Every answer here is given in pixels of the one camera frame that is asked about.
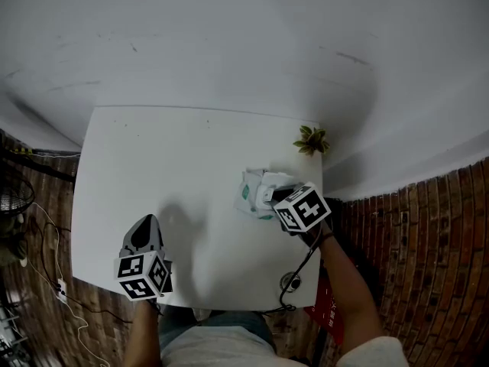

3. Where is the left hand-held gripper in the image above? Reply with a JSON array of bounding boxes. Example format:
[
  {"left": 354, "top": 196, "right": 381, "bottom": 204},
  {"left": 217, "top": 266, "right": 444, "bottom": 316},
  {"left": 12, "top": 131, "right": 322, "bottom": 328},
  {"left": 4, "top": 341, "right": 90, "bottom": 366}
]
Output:
[{"left": 113, "top": 214, "right": 175, "bottom": 302}]

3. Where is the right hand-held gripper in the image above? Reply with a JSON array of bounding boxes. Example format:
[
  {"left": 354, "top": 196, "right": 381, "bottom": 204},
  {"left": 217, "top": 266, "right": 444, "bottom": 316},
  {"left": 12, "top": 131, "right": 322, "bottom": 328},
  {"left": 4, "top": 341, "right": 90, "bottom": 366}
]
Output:
[{"left": 273, "top": 181, "right": 332, "bottom": 246}]

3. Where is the tissue pack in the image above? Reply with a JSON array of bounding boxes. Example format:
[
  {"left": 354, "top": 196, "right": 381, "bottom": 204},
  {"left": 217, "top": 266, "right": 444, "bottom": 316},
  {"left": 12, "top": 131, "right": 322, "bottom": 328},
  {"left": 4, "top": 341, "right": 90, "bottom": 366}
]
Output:
[{"left": 232, "top": 167, "right": 297, "bottom": 221}]

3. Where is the person's left forearm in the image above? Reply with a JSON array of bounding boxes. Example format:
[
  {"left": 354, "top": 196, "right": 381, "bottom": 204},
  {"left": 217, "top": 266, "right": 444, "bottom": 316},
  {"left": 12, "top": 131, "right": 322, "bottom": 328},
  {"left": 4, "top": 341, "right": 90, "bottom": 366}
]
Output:
[{"left": 124, "top": 300, "right": 161, "bottom": 367}]

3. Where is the person's right forearm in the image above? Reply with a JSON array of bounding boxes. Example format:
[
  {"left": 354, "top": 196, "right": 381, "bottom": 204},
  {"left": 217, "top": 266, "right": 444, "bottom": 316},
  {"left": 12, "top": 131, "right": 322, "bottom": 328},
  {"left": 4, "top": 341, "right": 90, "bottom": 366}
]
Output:
[{"left": 316, "top": 227, "right": 385, "bottom": 355}]

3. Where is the small green potted plant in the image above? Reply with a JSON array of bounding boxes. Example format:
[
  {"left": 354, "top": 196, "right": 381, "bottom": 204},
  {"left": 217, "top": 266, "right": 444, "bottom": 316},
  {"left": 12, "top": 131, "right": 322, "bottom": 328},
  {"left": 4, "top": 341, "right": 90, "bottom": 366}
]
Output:
[{"left": 293, "top": 125, "right": 330, "bottom": 156}]

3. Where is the white table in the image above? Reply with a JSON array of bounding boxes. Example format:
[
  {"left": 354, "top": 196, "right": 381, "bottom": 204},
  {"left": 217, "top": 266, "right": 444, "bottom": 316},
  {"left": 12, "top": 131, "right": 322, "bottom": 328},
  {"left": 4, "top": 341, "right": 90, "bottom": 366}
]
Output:
[{"left": 70, "top": 105, "right": 324, "bottom": 323}]

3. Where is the red box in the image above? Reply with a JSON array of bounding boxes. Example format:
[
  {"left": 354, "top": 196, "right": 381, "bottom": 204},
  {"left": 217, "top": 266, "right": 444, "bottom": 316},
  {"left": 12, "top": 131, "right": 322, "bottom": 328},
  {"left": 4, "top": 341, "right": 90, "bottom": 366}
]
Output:
[{"left": 303, "top": 258, "right": 345, "bottom": 346}]

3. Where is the person's light shirt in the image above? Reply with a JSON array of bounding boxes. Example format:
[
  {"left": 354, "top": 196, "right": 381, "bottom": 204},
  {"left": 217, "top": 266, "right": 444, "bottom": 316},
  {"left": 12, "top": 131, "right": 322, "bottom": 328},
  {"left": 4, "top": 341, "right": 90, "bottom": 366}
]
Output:
[{"left": 160, "top": 325, "right": 410, "bottom": 367}]

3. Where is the black stair railing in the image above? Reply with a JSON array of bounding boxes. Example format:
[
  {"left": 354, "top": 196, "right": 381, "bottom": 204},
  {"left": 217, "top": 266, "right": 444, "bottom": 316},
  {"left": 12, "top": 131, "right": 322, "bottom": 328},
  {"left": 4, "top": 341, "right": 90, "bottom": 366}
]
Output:
[{"left": 0, "top": 300, "right": 31, "bottom": 367}]

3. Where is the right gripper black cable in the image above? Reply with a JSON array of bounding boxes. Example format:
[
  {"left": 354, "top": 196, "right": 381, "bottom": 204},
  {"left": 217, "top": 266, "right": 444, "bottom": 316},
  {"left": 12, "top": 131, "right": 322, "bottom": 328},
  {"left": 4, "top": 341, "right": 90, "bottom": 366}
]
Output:
[{"left": 263, "top": 235, "right": 322, "bottom": 315}]

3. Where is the grey table cable grommet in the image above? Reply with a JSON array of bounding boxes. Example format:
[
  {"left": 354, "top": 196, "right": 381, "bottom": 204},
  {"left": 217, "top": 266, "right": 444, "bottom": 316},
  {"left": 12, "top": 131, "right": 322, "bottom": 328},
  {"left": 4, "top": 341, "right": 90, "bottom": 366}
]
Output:
[{"left": 279, "top": 271, "right": 302, "bottom": 293}]

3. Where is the white floor cable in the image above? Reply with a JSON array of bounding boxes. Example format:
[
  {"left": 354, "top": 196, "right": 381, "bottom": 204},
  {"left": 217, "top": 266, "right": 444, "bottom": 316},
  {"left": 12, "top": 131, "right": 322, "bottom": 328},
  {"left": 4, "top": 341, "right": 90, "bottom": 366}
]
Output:
[{"left": 30, "top": 203, "right": 112, "bottom": 367}]

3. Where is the black floor cable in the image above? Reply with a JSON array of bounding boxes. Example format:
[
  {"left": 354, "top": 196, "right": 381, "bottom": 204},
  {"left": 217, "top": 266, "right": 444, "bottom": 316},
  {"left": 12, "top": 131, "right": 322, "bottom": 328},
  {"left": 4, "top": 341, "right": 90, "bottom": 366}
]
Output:
[{"left": 28, "top": 219, "right": 134, "bottom": 324}]

